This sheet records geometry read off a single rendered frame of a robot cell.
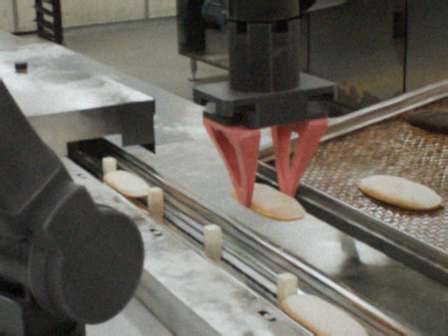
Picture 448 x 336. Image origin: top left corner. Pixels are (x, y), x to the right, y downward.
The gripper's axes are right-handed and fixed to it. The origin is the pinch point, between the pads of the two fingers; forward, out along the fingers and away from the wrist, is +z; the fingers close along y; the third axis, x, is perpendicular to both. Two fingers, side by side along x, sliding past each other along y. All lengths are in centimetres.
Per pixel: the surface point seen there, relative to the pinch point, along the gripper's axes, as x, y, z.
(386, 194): -1.8, -13.5, 3.0
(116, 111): -45.1, -3.7, 2.3
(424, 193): 1.0, -15.5, 2.5
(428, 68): -241, -204, 52
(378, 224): 3.0, -9.2, 3.6
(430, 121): -13.5, -27.2, 0.5
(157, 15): -699, -285, 88
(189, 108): -79, -29, 12
